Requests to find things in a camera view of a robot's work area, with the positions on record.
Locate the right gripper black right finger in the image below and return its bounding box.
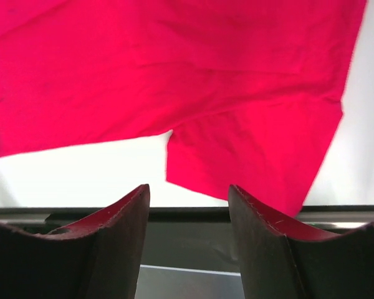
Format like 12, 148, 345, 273
228, 185, 374, 298

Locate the crimson red t-shirt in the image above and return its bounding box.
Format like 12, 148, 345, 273
0, 1, 367, 217

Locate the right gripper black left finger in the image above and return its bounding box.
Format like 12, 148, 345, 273
0, 184, 150, 299

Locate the black base mounting strip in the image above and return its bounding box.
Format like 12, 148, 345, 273
0, 206, 374, 272

